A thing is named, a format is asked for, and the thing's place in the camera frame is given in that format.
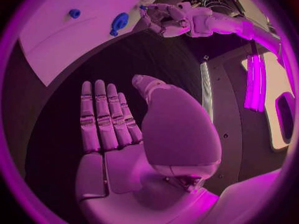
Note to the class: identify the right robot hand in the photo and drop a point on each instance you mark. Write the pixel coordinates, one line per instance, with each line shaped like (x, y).
(177, 130)

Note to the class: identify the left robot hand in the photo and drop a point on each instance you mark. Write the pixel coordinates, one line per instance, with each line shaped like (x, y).
(172, 16)

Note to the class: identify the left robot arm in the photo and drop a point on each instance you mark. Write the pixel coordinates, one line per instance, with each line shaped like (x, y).
(224, 24)

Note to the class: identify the blue short cylinder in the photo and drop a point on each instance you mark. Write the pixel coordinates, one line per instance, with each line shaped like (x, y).
(74, 13)

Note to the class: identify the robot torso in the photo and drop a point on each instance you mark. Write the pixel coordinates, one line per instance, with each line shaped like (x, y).
(233, 115)

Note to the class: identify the blue plug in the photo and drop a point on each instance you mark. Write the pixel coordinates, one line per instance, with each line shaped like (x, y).
(142, 7)

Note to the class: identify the blue gear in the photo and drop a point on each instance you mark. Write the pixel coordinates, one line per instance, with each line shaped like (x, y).
(120, 21)

